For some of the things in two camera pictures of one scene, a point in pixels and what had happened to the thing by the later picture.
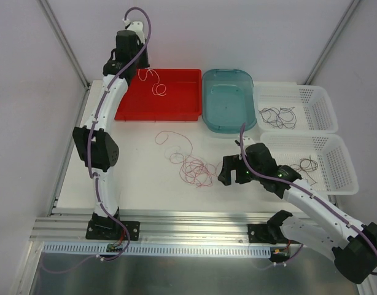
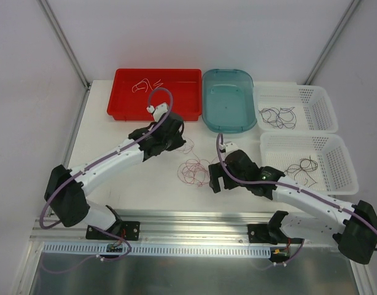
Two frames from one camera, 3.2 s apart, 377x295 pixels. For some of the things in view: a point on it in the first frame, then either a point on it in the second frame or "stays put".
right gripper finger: x=225 y=176 to x=214 y=184
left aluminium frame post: x=63 y=42 stays put
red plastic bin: x=162 y=94 stays put
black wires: x=306 y=165 stays put
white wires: x=158 y=89 to x=144 y=83
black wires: x=277 y=118 stays put
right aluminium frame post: x=331 y=42 stays put
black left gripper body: x=142 y=61 to x=175 y=142
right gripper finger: x=229 y=163 to x=216 y=171
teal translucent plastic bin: x=228 y=101 stays put
